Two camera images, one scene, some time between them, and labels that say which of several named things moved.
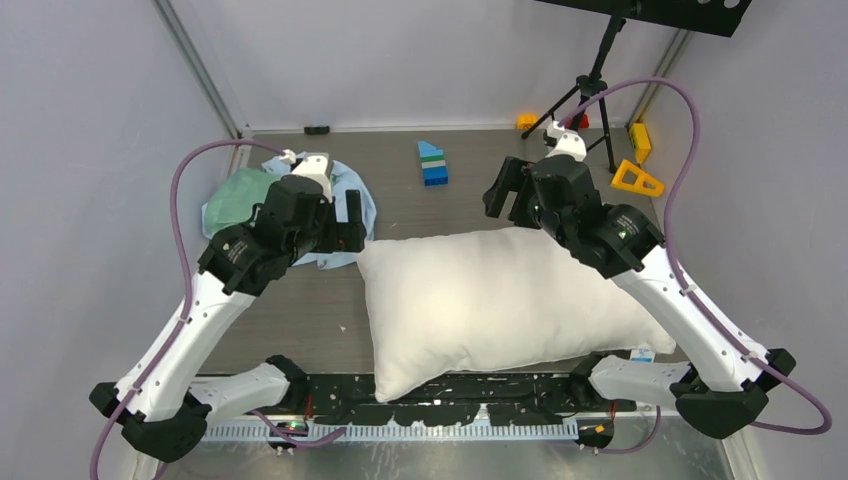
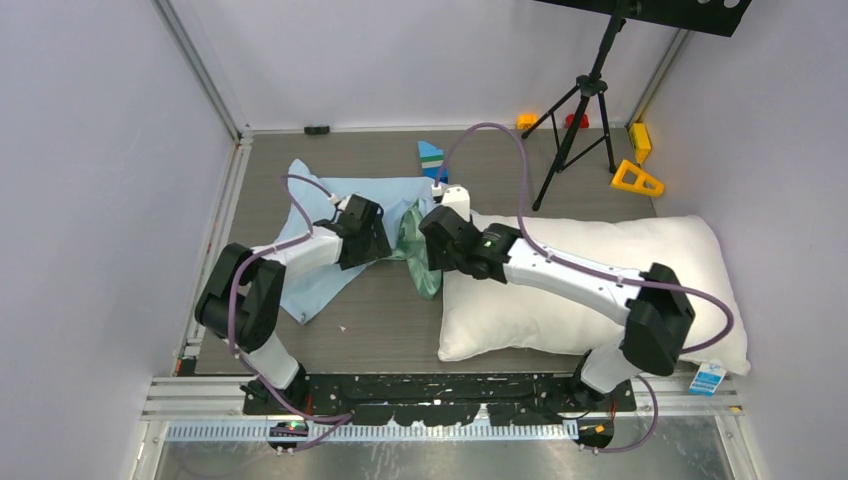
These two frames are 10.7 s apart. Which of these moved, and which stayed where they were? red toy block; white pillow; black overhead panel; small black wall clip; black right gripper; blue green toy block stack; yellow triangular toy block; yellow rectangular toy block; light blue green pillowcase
Moved: light blue green pillowcase; white pillow; black right gripper
Stayed: yellow rectangular toy block; blue green toy block stack; red toy block; small black wall clip; yellow triangular toy block; black overhead panel
